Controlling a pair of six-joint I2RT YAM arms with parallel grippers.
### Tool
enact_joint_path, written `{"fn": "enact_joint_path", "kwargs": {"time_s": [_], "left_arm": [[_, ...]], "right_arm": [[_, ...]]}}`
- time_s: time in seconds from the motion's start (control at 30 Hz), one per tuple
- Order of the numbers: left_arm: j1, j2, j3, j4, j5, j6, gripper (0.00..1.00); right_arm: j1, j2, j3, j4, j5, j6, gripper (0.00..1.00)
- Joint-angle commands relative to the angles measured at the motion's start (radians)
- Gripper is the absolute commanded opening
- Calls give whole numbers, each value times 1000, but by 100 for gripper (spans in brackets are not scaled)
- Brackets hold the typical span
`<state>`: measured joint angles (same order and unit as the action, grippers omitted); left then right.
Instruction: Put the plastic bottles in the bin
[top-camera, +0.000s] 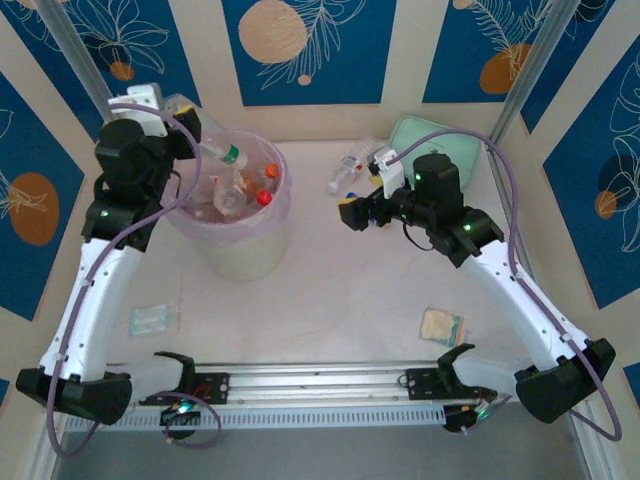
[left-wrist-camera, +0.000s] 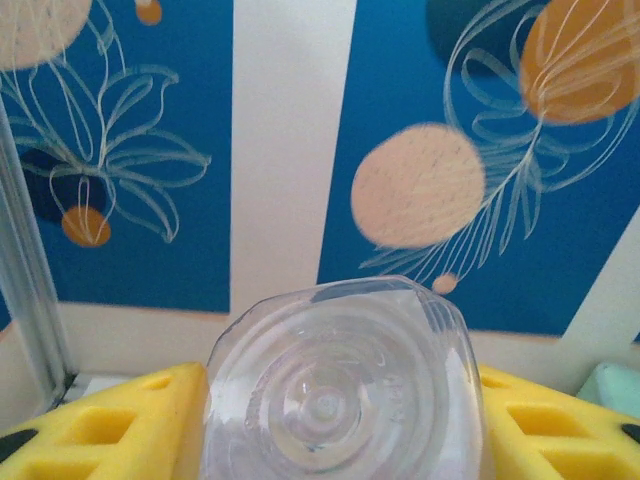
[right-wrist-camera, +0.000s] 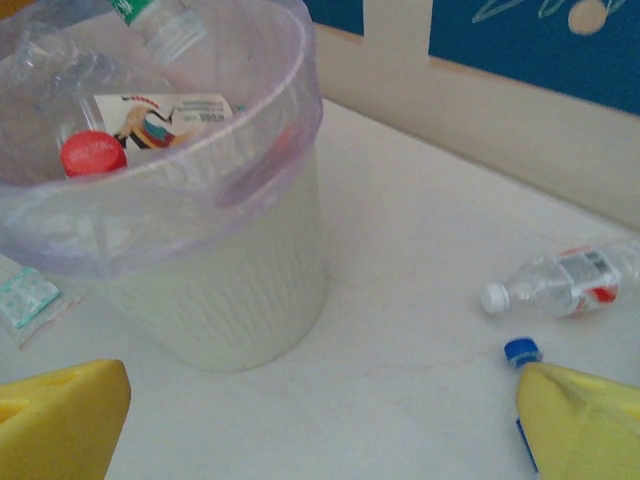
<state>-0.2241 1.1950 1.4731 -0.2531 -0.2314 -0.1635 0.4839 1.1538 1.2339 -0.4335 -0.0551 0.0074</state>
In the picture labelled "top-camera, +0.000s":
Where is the white slotted cable duct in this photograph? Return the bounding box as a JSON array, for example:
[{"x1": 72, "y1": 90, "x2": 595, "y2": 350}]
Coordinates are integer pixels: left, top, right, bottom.
[{"x1": 62, "y1": 405, "x2": 446, "y2": 432}]

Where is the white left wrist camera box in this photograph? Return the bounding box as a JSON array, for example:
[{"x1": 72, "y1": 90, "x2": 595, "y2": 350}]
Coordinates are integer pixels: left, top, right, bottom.
[{"x1": 107, "y1": 83, "x2": 170, "y2": 137}]

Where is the clear bottle green label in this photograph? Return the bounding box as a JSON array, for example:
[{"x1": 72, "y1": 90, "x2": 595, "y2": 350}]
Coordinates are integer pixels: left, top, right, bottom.
[{"x1": 164, "y1": 92, "x2": 250, "y2": 170}]

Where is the clear bottle red-white label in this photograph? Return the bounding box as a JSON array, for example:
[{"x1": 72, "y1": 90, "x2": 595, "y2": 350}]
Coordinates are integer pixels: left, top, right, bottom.
[
  {"x1": 327, "y1": 138, "x2": 379, "y2": 195},
  {"x1": 212, "y1": 172, "x2": 249, "y2": 212}
]

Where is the yellow sachet packet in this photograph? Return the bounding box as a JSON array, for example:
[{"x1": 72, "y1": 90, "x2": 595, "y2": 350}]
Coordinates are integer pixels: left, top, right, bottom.
[{"x1": 418, "y1": 306, "x2": 470, "y2": 347}]

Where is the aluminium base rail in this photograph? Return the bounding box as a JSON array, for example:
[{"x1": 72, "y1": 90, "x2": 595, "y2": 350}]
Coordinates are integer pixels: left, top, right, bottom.
[{"x1": 42, "y1": 359, "x2": 594, "y2": 411}]

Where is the translucent pink waste bin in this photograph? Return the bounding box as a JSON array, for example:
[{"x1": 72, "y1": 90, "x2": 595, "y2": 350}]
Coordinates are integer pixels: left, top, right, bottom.
[{"x1": 163, "y1": 128, "x2": 293, "y2": 247}]

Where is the white plastic bin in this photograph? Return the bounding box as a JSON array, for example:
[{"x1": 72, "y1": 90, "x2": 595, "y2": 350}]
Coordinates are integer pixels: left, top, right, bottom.
[{"x1": 197, "y1": 219, "x2": 287, "y2": 282}]

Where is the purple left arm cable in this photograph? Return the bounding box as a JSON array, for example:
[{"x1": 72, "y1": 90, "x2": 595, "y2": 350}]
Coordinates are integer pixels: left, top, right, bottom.
[{"x1": 47, "y1": 102, "x2": 222, "y2": 457}]

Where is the mint green zip pouch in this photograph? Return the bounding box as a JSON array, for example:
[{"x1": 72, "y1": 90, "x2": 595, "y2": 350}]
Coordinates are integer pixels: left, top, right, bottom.
[{"x1": 387, "y1": 117, "x2": 484, "y2": 191}]

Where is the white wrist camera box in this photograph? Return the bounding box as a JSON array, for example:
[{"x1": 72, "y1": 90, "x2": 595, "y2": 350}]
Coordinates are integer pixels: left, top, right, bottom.
[
  {"x1": 368, "y1": 146, "x2": 405, "y2": 200},
  {"x1": 107, "y1": 83, "x2": 170, "y2": 137}
]

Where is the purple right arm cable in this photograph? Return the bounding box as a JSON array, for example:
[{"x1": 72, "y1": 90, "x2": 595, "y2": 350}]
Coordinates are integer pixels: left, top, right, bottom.
[{"x1": 392, "y1": 128, "x2": 624, "y2": 442}]

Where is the aluminium table side rail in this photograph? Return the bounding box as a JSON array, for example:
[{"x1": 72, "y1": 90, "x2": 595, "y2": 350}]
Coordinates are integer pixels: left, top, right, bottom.
[{"x1": 485, "y1": 142, "x2": 526, "y2": 251}]

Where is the black left controller board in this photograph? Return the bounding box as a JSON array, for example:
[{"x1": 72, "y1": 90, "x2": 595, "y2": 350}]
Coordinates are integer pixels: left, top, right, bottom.
[{"x1": 158, "y1": 402, "x2": 202, "y2": 430}]

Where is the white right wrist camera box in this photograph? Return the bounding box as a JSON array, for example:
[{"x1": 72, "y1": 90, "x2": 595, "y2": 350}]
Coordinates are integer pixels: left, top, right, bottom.
[{"x1": 368, "y1": 146, "x2": 405, "y2": 200}]

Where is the aluminium frame post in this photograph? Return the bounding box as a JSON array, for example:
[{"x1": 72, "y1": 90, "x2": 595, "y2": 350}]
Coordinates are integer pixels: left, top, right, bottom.
[
  {"x1": 487, "y1": 0, "x2": 584, "y2": 149},
  {"x1": 34, "y1": 0, "x2": 116, "y2": 109}
]

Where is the orange-cap bottle orange label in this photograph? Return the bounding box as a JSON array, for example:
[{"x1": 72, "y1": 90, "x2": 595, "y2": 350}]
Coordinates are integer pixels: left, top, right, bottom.
[{"x1": 249, "y1": 163, "x2": 281, "y2": 194}]

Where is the black right controller board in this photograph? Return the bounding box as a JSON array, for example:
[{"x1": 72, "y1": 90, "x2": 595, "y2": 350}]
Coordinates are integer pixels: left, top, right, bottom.
[{"x1": 442, "y1": 403, "x2": 494, "y2": 435}]

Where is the black controller board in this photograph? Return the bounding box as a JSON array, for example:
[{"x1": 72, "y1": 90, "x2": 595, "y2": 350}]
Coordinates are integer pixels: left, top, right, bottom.
[
  {"x1": 158, "y1": 402, "x2": 202, "y2": 430},
  {"x1": 442, "y1": 403, "x2": 494, "y2": 435}
]

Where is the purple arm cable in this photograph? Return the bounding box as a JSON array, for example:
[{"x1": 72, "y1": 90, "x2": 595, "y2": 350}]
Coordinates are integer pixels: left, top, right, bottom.
[
  {"x1": 392, "y1": 128, "x2": 624, "y2": 442},
  {"x1": 47, "y1": 102, "x2": 222, "y2": 457}
]

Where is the teal clear sachet packet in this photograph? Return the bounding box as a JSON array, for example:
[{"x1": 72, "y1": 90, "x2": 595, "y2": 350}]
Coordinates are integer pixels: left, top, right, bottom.
[{"x1": 129, "y1": 303, "x2": 181, "y2": 337}]

